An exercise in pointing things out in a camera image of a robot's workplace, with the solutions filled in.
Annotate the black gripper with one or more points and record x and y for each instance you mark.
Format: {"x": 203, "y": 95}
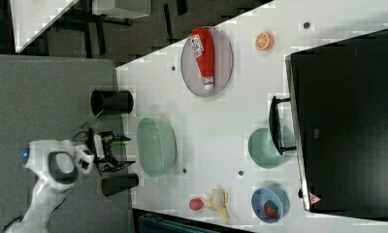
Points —
{"x": 100, "y": 143}

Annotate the green plastic strainer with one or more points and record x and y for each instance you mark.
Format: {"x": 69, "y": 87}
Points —
{"x": 156, "y": 146}

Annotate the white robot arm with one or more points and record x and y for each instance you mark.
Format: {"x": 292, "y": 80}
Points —
{"x": 59, "y": 164}

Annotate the green spatula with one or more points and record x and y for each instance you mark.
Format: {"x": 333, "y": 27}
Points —
{"x": 88, "y": 128}

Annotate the black cup upper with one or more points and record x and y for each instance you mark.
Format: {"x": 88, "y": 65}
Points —
{"x": 109, "y": 102}

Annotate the red strawberry toy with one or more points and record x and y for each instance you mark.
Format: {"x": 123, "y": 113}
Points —
{"x": 196, "y": 204}

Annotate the peeled banana toy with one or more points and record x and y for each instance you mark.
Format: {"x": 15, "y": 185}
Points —
{"x": 217, "y": 202}

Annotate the grey round plate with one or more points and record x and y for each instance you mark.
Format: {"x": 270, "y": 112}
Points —
{"x": 223, "y": 65}

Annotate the red ketchup bottle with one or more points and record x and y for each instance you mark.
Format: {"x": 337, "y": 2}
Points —
{"x": 201, "y": 42}

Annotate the teal bowl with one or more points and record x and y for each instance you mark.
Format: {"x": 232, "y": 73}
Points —
{"x": 262, "y": 150}

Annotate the blue bowl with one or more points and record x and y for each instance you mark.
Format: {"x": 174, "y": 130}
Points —
{"x": 264, "y": 194}

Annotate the strawberry toy in bowl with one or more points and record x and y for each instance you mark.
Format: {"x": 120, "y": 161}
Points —
{"x": 270, "y": 209}

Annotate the orange slice toy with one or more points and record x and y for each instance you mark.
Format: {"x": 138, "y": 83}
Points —
{"x": 264, "y": 41}

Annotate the black microwave oven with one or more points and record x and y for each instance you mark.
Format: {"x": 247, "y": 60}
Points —
{"x": 339, "y": 104}

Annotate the black oven door handle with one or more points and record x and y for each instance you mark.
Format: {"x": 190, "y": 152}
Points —
{"x": 275, "y": 128}

